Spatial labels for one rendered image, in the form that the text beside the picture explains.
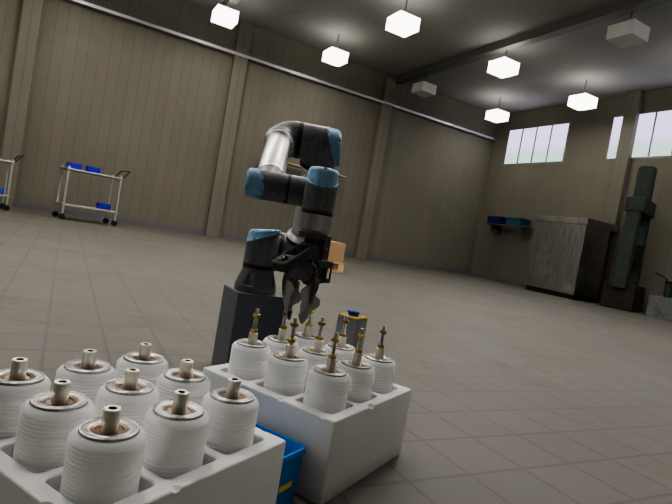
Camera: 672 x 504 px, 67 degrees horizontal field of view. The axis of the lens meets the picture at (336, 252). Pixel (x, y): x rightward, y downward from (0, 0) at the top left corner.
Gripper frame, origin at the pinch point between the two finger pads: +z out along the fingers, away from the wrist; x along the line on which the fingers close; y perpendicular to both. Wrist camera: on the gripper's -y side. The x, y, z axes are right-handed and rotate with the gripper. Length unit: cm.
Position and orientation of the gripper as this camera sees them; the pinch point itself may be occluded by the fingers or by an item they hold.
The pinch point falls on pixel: (294, 316)
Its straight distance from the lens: 119.6
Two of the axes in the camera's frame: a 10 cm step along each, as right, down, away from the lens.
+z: -1.7, 9.8, 0.4
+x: -8.1, -1.6, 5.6
